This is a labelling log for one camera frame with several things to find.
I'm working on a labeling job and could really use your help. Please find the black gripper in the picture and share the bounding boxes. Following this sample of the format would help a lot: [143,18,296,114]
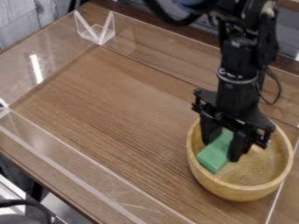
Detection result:
[192,78,277,162]

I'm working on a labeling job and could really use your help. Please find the green rectangular block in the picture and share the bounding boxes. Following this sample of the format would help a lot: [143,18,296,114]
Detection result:
[197,129,234,175]

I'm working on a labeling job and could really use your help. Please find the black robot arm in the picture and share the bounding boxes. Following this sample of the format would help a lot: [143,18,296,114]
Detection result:
[145,0,278,162]

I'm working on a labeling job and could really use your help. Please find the brown wooden bowl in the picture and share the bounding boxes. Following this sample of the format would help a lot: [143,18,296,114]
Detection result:
[188,119,296,202]

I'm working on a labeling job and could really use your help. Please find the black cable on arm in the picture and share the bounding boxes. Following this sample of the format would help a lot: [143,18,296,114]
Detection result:
[257,66,284,106]

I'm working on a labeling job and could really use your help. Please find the clear acrylic enclosure wall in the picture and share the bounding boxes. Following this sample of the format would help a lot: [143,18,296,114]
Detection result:
[0,5,299,224]

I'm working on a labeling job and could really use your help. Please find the black cable lower left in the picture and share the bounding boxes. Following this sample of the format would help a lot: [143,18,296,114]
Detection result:
[0,199,57,224]

